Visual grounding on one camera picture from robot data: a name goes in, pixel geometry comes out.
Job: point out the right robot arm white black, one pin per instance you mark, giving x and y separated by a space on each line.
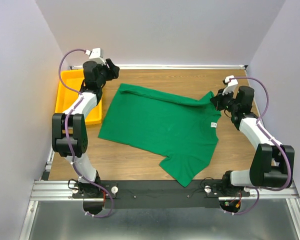
272 164

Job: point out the yellow plastic tray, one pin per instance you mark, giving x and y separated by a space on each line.
65 97

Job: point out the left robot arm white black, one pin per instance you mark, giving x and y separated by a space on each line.
69 132

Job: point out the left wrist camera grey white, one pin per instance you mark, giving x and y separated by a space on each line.
96 55

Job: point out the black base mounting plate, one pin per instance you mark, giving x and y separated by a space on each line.
156 194

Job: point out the aluminium front frame rail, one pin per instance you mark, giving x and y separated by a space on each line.
161 210

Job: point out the aluminium left side rail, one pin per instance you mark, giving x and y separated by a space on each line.
48 166

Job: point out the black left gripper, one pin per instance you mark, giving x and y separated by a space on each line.
113 72

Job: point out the green t-shirt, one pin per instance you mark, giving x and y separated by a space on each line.
181 129

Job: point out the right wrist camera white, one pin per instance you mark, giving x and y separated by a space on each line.
230 83

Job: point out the white aluminium back rail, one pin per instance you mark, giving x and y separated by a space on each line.
180 67

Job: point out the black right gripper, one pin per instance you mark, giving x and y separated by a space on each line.
217 101

